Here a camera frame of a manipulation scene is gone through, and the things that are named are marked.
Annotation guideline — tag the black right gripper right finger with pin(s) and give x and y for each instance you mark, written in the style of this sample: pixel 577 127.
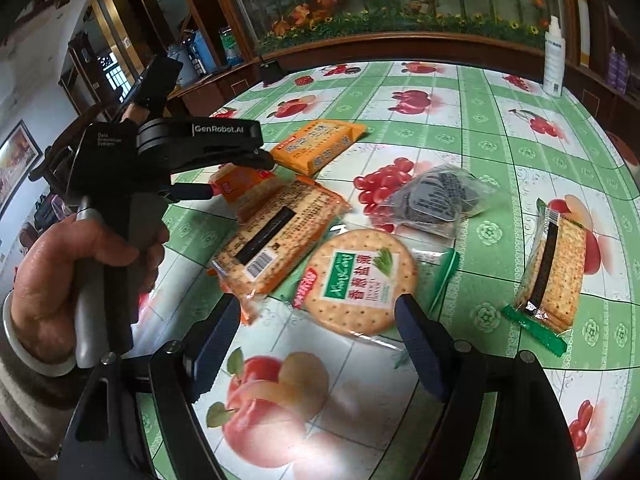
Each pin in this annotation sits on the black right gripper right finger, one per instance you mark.
pixel 529 437

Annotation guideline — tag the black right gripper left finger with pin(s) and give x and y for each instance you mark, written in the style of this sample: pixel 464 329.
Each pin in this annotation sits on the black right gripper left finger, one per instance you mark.
pixel 106 440

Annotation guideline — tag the orange cracker pack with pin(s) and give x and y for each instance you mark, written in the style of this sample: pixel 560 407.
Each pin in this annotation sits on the orange cracker pack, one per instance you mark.
pixel 242 186

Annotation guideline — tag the orange-ended long cracker pack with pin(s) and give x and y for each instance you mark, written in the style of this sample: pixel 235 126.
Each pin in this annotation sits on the orange-ended long cracker pack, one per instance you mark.
pixel 265 249

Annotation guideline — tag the round green-label cracker pack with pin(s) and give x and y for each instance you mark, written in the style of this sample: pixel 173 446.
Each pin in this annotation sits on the round green-label cracker pack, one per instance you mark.
pixel 354 277

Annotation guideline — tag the grey sleeve forearm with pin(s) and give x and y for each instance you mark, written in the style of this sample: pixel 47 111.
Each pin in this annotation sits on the grey sleeve forearm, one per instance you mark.
pixel 37 399

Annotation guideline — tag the clear bag dark snacks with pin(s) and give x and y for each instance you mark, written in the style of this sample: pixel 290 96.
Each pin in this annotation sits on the clear bag dark snacks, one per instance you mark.
pixel 437 201

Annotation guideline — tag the left hand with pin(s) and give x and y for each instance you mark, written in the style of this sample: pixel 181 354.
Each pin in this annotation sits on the left hand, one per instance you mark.
pixel 42 306

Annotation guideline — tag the framed picture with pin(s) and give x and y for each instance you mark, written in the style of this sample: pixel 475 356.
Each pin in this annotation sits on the framed picture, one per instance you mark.
pixel 19 154

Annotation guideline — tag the blue jug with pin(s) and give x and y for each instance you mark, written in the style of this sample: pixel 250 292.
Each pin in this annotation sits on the blue jug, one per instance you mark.
pixel 201 51

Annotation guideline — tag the green-ended cracker pack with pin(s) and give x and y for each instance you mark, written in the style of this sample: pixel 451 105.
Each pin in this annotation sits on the green-ended cracker pack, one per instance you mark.
pixel 546 302

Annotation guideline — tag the black object on table edge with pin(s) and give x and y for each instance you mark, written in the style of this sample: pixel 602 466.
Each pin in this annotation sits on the black object on table edge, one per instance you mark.
pixel 271 72

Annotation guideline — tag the orange yellow biscuit pack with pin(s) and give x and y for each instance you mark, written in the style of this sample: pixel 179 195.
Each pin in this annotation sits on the orange yellow biscuit pack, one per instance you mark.
pixel 312 147

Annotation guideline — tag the green fruit-print tablecloth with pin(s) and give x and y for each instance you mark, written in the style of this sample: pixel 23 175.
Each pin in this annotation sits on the green fruit-print tablecloth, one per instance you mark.
pixel 509 215

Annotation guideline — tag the white spray bottle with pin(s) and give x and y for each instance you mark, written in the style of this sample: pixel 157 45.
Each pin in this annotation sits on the white spray bottle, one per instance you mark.
pixel 554 59

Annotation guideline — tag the purple bottles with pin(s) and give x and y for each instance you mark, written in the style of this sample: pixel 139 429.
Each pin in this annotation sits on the purple bottles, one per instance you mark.
pixel 618 71

